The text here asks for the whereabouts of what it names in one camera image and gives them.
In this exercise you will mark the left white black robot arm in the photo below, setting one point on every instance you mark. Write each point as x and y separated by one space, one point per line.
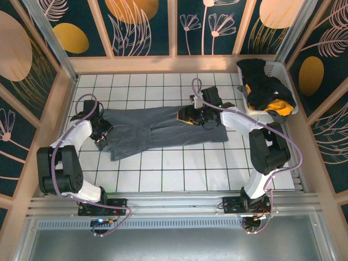
68 136

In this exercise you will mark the dark grey t-shirt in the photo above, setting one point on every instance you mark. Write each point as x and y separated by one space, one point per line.
280 119

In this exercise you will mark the grey metal base plate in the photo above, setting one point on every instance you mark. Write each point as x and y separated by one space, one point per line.
190 244

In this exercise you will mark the aluminium side rail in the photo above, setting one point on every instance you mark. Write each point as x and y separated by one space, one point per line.
300 182

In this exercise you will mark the slate grey t-shirt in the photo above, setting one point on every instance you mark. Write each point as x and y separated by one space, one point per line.
136 130

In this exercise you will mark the yellow t-shirt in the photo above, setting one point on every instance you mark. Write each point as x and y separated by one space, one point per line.
280 107

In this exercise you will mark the aluminium mounting rail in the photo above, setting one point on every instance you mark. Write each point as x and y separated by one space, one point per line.
176 201

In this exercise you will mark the aluminium frame post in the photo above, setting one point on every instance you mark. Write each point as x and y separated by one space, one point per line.
293 30
51 38

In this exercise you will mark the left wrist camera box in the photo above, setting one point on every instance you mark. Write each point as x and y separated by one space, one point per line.
104 128

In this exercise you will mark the small circuit board with LED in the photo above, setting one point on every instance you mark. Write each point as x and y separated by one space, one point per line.
100 220

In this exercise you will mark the white plastic laundry basket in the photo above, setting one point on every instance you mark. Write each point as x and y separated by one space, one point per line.
274 68

